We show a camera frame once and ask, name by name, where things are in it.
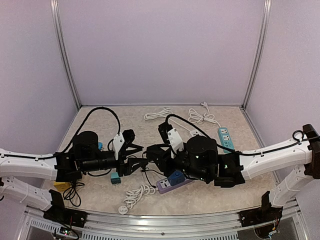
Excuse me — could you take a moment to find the yellow cube socket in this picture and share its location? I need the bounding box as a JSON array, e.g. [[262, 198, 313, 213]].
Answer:
[[53, 181, 71, 192]]

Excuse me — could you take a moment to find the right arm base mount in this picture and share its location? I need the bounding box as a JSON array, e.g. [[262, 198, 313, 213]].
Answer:
[[239, 207, 283, 227]]

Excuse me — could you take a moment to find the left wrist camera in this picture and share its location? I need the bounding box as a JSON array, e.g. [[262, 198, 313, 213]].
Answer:
[[112, 129, 135, 161]]

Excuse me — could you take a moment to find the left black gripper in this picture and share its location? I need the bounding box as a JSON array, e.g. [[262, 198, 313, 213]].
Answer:
[[81, 144, 149, 178]]

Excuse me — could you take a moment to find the light blue charger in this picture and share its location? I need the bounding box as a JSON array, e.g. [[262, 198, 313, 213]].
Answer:
[[98, 142, 104, 151]]

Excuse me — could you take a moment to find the aluminium frame post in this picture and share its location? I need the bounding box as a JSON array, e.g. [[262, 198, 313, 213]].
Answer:
[[50, 0, 82, 111], [241, 0, 272, 112]]

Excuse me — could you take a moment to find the left aluminium frame post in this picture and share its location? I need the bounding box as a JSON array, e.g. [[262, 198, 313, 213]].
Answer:
[[50, 0, 82, 111]]

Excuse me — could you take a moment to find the white power strip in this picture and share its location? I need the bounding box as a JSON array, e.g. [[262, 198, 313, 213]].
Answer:
[[143, 107, 199, 136]]

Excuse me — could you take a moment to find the black charger with cable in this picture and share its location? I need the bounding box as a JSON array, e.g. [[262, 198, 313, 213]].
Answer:
[[141, 166, 161, 190]]

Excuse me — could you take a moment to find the right aluminium frame post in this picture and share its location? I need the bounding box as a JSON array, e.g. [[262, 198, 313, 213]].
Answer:
[[241, 0, 272, 112]]

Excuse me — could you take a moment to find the purple power strip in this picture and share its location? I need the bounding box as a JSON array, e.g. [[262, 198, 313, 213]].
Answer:
[[118, 178, 193, 215]]

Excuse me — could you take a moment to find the blue cube socket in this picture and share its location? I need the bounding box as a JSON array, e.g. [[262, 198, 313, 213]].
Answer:
[[167, 170, 186, 186]]

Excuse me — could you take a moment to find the black coiled cable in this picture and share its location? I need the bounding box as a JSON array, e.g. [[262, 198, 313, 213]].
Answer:
[[62, 181, 86, 208]]

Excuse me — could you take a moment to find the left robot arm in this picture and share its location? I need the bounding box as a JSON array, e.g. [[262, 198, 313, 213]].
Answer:
[[0, 129, 148, 223]]

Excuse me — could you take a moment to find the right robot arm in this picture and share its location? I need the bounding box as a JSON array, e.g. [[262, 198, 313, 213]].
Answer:
[[146, 123, 320, 222]]

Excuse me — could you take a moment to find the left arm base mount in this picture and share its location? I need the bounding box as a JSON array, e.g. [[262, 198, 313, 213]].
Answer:
[[43, 208, 88, 228]]

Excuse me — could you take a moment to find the teal charger with cable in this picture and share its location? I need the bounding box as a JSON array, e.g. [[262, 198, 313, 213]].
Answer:
[[110, 172, 122, 185]]

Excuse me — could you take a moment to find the front aluminium rail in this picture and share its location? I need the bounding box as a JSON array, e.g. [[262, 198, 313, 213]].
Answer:
[[23, 197, 308, 240]]

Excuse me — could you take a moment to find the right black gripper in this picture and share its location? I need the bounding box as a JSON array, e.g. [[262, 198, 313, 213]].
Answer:
[[146, 144, 210, 183]]

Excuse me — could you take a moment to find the teal power strip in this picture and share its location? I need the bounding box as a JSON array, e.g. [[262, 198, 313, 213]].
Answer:
[[187, 101, 236, 154]]

